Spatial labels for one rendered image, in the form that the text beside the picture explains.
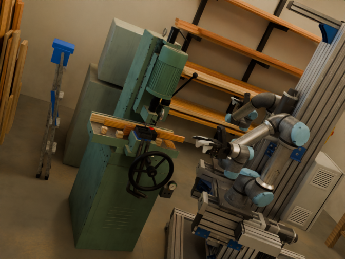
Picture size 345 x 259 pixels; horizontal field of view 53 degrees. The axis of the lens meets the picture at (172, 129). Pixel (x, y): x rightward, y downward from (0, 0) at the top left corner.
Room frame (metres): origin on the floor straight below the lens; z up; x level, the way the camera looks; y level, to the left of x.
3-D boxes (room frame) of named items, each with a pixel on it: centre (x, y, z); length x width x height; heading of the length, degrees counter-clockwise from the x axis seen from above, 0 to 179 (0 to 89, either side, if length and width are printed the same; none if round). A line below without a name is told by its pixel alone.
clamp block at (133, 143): (2.03, 0.15, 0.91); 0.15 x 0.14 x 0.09; 119
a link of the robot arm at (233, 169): (1.76, -0.38, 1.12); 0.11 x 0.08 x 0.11; 31
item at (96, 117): (2.21, 0.25, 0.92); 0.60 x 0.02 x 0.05; 119
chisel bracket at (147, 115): (2.25, 0.19, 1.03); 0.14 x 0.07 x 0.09; 29
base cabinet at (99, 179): (2.33, 0.24, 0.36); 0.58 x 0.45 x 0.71; 29
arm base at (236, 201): (2.00, -0.54, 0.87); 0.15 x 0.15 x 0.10
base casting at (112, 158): (2.34, 0.24, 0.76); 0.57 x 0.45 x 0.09; 29
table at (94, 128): (2.10, 0.19, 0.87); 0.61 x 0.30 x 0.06; 119
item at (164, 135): (2.24, 0.16, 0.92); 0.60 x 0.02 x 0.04; 119
